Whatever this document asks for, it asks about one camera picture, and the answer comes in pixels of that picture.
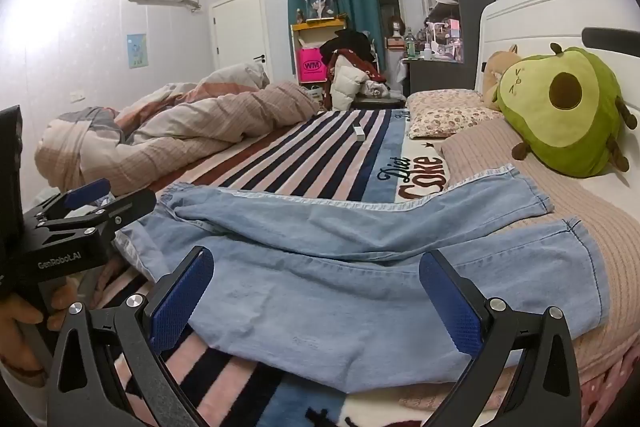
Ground wall light switch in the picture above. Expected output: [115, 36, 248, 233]
[70, 91, 86, 103]

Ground pink shopping bag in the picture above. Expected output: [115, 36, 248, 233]
[297, 48, 326, 83]

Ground light blue denim pants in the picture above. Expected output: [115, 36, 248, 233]
[115, 165, 611, 392]

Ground mannequin head with wig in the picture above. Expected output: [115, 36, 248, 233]
[387, 15, 406, 39]

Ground blue wall poster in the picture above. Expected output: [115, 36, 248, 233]
[126, 34, 149, 69]

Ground pink striped crumpled duvet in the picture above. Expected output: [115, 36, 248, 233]
[35, 63, 320, 195]

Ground pink knitted pillow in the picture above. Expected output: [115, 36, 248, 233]
[435, 118, 640, 388]

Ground dark grey desk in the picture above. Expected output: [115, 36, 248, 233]
[402, 58, 476, 96]

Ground tan bear plush toy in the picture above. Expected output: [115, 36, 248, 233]
[483, 44, 521, 110]

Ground striped Diet Coke blanket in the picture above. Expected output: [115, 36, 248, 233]
[89, 107, 501, 427]

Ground floral pillow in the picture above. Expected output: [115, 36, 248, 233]
[407, 89, 502, 139]

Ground white door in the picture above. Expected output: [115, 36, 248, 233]
[209, 0, 272, 78]

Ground person's left hand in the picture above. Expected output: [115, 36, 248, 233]
[0, 278, 82, 375]

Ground glass display case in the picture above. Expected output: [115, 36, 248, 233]
[304, 0, 336, 20]

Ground pile of clothes on chair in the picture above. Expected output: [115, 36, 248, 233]
[320, 29, 390, 112]

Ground yellow white shelf unit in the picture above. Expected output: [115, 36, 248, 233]
[290, 17, 347, 84]

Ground green avocado plush toy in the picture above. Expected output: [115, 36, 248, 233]
[495, 42, 638, 179]

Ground white bed headboard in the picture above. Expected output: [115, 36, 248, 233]
[473, 0, 640, 128]

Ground small white box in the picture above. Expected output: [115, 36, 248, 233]
[352, 126, 367, 142]

